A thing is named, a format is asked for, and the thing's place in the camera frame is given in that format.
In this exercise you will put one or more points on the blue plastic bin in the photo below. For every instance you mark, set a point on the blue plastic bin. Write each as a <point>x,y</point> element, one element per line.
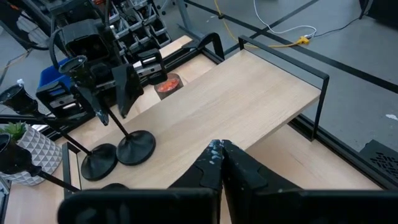
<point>49,76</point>

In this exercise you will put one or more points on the wooden shelf with black frame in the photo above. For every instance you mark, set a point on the wooden shelf with black frame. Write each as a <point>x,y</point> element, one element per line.
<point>233,99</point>

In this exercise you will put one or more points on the red candle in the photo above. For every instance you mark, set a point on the red candle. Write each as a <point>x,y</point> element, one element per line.
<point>168,85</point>

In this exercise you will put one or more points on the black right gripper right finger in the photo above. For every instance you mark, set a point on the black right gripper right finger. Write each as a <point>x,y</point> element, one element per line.
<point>280,208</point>

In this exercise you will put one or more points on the black candle stick holder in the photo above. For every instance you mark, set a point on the black candle stick holder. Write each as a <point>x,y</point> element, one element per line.
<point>99,163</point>
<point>12,158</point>
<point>136,147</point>

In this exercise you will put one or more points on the black frame bracket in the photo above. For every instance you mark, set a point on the black frame bracket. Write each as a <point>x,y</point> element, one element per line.
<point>211,39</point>

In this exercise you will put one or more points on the black aluminium table frame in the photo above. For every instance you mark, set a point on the black aluminium table frame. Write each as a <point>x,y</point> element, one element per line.
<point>342,152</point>

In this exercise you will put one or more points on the black perforated metal box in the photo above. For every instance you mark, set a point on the black perforated metal box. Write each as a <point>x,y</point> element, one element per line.
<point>384,161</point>

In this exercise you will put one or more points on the green succulent in white pot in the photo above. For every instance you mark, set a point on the green succulent in white pot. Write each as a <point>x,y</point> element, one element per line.
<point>40,152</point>

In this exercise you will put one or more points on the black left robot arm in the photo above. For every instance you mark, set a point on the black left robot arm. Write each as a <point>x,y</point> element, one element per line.
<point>77,7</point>

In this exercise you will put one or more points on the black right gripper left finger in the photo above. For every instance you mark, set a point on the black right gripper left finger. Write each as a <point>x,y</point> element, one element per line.
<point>186,205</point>

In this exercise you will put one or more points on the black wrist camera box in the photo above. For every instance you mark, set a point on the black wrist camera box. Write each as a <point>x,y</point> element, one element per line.
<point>84,46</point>

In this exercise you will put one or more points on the grey metal stand leg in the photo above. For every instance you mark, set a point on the grey metal stand leg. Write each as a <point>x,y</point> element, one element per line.
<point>186,17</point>

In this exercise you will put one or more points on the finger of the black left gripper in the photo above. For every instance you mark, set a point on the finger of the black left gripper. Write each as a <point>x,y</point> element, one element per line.
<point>94,104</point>
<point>127,87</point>

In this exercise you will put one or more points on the black parts bin rack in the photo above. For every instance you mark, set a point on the black parts bin rack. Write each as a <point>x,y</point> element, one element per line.
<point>140,25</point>

